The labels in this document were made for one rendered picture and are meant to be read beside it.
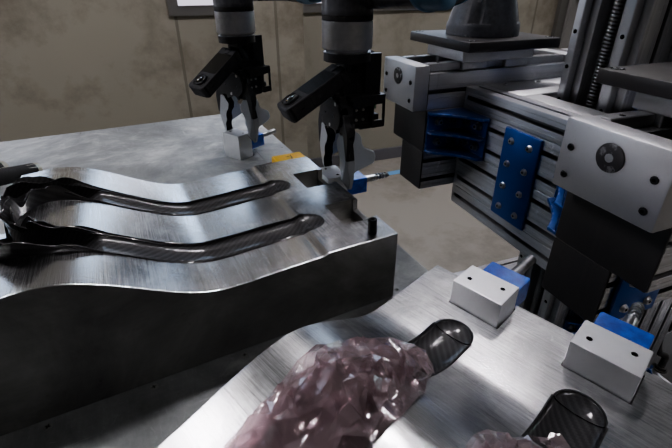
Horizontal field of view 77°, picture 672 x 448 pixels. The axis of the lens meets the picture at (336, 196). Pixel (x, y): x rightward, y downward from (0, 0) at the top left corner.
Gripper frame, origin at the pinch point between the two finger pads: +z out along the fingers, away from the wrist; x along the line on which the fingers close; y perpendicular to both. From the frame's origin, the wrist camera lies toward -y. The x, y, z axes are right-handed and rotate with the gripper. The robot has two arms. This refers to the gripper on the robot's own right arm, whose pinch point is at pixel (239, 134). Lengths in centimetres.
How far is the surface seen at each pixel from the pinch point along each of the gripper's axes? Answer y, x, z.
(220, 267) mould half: -36, -38, -4
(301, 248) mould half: -29, -43, -4
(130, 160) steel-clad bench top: -16.2, 16.7, 4.6
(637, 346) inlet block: -23, -73, -4
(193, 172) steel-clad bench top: -12.2, 0.6, 4.6
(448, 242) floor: 115, -9, 85
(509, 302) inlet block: -23, -63, -3
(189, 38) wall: 89, 138, -2
